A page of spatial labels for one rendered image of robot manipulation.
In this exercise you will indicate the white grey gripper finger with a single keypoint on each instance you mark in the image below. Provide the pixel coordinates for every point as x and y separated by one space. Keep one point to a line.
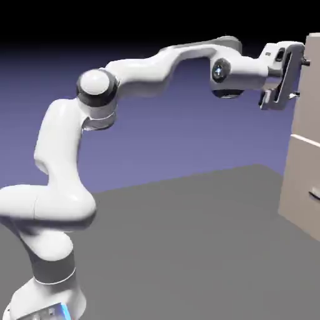
305 62
294 95

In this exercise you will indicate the beige cabinet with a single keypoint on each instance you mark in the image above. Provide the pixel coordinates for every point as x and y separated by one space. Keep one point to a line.
300 162

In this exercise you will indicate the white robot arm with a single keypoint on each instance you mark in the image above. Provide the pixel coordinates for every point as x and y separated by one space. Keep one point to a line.
62 150

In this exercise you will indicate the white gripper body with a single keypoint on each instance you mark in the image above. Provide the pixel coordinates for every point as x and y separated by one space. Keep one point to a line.
295 57

